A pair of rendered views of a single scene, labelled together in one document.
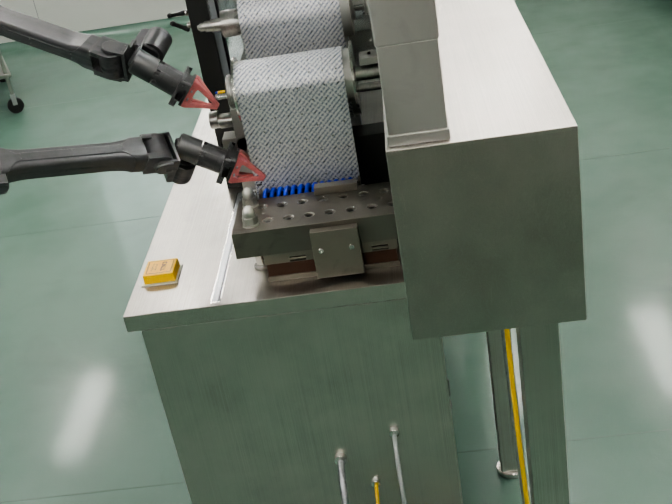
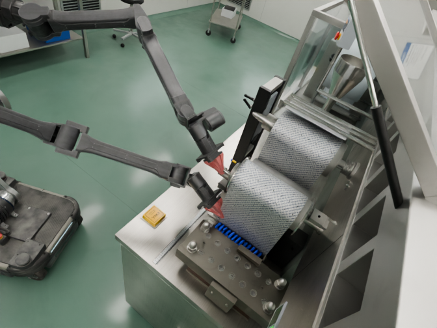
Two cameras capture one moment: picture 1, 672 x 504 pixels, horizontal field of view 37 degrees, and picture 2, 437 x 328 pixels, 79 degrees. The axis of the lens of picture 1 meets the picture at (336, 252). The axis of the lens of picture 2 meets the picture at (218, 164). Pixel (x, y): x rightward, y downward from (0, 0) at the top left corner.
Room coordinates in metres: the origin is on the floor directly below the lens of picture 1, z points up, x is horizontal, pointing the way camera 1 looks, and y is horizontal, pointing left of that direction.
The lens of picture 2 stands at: (1.51, 0.05, 1.93)
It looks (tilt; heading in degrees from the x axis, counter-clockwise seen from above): 45 degrees down; 15
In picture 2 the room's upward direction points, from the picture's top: 18 degrees clockwise
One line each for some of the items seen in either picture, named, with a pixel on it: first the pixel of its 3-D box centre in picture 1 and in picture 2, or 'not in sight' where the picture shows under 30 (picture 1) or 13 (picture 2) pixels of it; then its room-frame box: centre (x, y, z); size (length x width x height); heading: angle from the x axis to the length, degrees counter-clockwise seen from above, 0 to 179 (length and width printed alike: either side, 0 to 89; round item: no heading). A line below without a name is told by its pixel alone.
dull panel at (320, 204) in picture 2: not in sight; (356, 137); (3.19, -0.31, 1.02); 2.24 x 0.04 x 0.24; 174
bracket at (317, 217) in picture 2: (372, 56); (319, 218); (2.13, -0.15, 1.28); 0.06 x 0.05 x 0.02; 84
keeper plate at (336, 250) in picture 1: (337, 251); (219, 297); (1.87, 0.00, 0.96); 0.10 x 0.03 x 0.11; 84
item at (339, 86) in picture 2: not in sight; (318, 121); (2.87, -0.04, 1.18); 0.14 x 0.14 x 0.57
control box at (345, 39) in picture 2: not in sight; (347, 31); (2.70, 0.06, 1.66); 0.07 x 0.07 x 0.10; 12
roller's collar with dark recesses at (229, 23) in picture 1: (234, 22); (272, 123); (2.41, 0.14, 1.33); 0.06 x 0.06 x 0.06; 84
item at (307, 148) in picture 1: (302, 154); (246, 226); (2.09, 0.03, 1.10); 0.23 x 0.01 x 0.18; 84
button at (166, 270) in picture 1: (161, 271); (154, 215); (2.03, 0.39, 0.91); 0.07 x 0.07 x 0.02; 84
